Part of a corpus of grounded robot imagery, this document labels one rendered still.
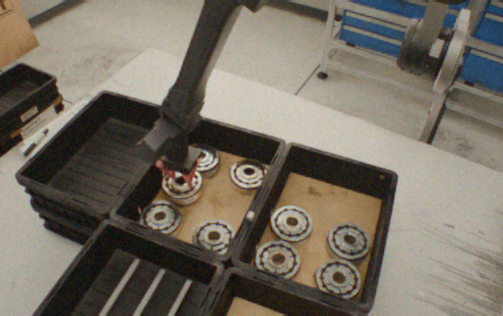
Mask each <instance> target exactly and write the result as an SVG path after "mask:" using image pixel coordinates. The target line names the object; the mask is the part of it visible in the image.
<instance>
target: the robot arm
mask: <svg viewBox="0 0 503 316"><path fill-rule="evenodd" d="M268 1H269V0H204V3H203V7H202V10H201V13H200V15H199V18H198V21H197V24H196V27H195V30H194V32H193V35H192V38H191V41H190V44H189V47H188V49H187V51H186V54H185V57H184V60H183V62H182V64H181V66H180V69H179V72H178V75H177V78H176V80H175V81H174V83H173V84H172V85H171V86H170V87H169V88H168V91H167V94H166V95H165V97H164V98H163V101H162V103H161V106H160V109H159V111H158V113H159V114H160V115H161V117H160V118H159V119H158V120H157V121H156V122H155V125H154V129H153V130H152V131H151V132H150V133H149V134H148V135H146V136H145V137H144V138H143V139H142V140H141V141H140V142H139V143H138V144H137V145H136V146H135V152H136V154H137V155H138V157H139V158H140V159H142V160H143V161H144V162H146V163H148V164H151V165H153V164H155V163H156V166H157V167H158V168H160V169H161V170H162V171H163V172H165V173H166V174H167V175H168V176H169V177H171V178H172V179H173V177H174V176H175V175H176V171H177V172H180V173H182V175H183V177H184V178H185V180H186V181H187V183H188V184H189V185H191V183H192V182H193V179H194V176H195V172H196V170H197V169H198V167H199V165H200V164H199V163H200V161H201V156H202V154H201V150H199V149H196V148H193V147H190V146H189V144H188V137H187V135H188V134H189V133H190V132H191V133H192V132H193V131H194V130H195V129H196V128H197V127H198V126H199V125H200V124H201V122H202V120H203V117H202V115H201V112H202V110H203V108H204V105H205V103H206V102H205V101H204V99H205V97H206V88H207V84H208V81H209V78H210V76H211V74H212V72H213V70H214V67H215V65H216V64H217V62H218V59H219V57H220V55H221V53H222V51H223V48H224V46H225V44H226V42H227V40H228V38H229V36H230V34H231V32H232V29H233V27H234V25H235V24H236V22H237V19H238V17H239V15H240V13H241V11H242V10H243V7H245V8H246V9H248V10H250V11H251V12H253V13H256V12H257V11H260V10H261V9H262V8H263V7H264V6H265V5H266V4H267V3H268ZM168 168H169V169H171V170H172V172H171V171H170V170H169V169H168Z"/></svg>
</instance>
